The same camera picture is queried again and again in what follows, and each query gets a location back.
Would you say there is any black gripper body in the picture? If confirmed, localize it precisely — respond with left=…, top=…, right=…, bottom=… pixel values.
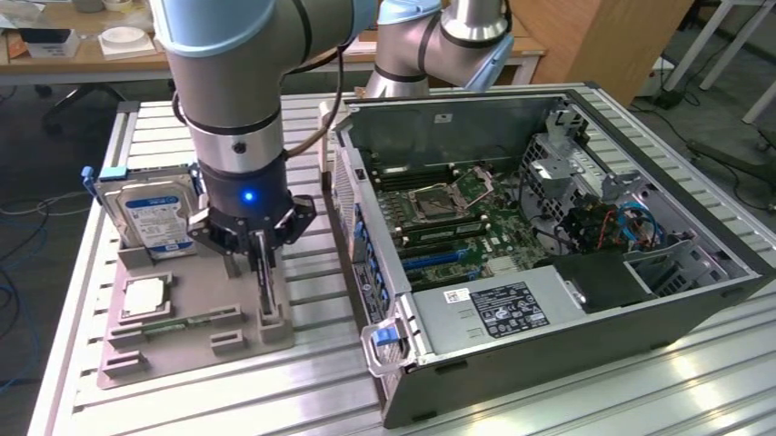
left=202, top=156, right=296, bottom=232

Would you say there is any black graphics card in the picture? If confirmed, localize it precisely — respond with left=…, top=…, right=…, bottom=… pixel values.
left=249, top=229, right=286, bottom=329

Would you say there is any hard drive with blue label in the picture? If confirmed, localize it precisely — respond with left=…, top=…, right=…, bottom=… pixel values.
left=82, top=159, right=208, bottom=261

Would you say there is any silver CPU chip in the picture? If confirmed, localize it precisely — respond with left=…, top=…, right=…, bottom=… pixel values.
left=125, top=277, right=175, bottom=317

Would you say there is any green RAM stick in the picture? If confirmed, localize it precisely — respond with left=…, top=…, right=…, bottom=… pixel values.
left=142, top=315, right=214, bottom=332

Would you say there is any CPU socket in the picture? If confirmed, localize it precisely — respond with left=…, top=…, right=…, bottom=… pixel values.
left=409, top=183, right=468, bottom=223

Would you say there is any blue expansion slot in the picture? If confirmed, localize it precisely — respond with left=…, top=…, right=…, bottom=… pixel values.
left=401, top=249, right=467, bottom=270

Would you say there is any grey parts rack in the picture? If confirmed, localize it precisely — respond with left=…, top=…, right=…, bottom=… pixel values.
left=97, top=190, right=298, bottom=391

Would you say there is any metal socket cover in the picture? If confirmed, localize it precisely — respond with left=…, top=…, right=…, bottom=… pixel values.
left=452, top=165, right=493, bottom=213

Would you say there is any grey power supply unit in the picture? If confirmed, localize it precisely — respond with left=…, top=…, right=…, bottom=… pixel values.
left=412, top=265, right=590, bottom=355

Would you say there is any black office chair base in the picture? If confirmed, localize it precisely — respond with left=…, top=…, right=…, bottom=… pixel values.
left=35, top=80, right=183, bottom=135

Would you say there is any white round moulded object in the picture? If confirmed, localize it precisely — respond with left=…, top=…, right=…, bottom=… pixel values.
left=98, top=25, right=157, bottom=60

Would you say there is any wooden desk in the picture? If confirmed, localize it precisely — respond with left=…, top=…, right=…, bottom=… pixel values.
left=0, top=0, right=547, bottom=99

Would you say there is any perforated metal drive cage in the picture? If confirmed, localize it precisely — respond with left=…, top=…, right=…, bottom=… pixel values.
left=520, top=131, right=608, bottom=208

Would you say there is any white box black top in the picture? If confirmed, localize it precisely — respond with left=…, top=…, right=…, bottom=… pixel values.
left=18, top=27, right=82, bottom=59

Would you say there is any brown cardboard piece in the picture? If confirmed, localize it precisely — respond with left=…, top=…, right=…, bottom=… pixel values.
left=0, top=31, right=31, bottom=59

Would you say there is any black open PC case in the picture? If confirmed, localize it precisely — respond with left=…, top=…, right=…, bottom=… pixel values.
left=318, top=87, right=764, bottom=430

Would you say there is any metal disk bay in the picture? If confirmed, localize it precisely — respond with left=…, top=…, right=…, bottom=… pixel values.
left=623, top=238, right=732, bottom=299

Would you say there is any wooden cabinet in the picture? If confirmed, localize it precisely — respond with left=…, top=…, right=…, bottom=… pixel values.
left=513, top=0, right=696, bottom=106

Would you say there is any black floor stand base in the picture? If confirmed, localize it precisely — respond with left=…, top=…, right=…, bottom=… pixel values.
left=684, top=134, right=776, bottom=183

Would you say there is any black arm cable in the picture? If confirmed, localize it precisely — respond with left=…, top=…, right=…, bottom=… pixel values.
left=280, top=43, right=349, bottom=160

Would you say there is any thin black wire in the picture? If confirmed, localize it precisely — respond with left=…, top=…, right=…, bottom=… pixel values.
left=516, top=170, right=563, bottom=255

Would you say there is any black plastic air duct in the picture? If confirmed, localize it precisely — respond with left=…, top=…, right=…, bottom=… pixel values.
left=555, top=253, right=660, bottom=315

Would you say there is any blue data wire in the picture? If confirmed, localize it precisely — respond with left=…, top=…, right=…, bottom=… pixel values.
left=615, top=203, right=668, bottom=252

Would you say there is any white table frame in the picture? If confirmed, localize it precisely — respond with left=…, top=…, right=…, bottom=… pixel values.
left=660, top=0, right=776, bottom=124

